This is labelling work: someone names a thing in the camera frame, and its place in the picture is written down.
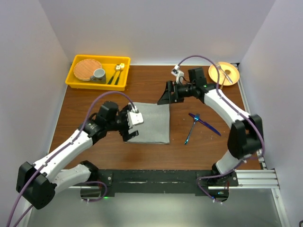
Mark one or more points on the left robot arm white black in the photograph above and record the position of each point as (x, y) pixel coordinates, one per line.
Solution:
(42, 180)

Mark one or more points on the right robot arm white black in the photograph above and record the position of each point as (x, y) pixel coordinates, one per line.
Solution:
(246, 130)

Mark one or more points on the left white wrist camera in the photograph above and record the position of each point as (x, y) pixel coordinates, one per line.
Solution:
(134, 117)

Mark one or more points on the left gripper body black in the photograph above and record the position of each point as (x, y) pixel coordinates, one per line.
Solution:
(121, 123)

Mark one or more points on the grey ceramic mug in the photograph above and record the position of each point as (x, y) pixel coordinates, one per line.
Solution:
(99, 76)

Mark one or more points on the grey cloth napkin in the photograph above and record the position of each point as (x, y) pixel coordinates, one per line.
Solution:
(156, 126)

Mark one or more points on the tan round plate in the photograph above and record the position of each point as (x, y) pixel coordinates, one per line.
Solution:
(229, 74)

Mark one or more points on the blue metallic fork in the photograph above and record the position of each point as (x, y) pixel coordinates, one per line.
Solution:
(196, 118)

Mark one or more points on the round wooden plate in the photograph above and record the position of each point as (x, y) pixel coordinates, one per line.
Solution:
(84, 69)

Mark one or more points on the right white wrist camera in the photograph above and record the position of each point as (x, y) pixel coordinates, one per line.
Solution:
(178, 74)

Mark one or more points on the silver knife on plate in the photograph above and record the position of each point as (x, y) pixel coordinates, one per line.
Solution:
(228, 72)

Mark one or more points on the gold spoon black handle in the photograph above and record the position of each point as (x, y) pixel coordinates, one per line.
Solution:
(117, 69)

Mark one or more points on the yellow plastic bin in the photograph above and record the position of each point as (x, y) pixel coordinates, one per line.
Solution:
(108, 64)

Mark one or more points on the blue metallic knife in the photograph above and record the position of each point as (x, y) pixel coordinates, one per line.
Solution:
(209, 127)

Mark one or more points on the silver fork on plate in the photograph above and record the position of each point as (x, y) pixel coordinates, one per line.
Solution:
(224, 73)

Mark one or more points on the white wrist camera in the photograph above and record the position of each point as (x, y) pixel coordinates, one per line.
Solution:
(178, 74)
(134, 117)

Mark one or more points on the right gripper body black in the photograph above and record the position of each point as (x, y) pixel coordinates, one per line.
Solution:
(184, 91)

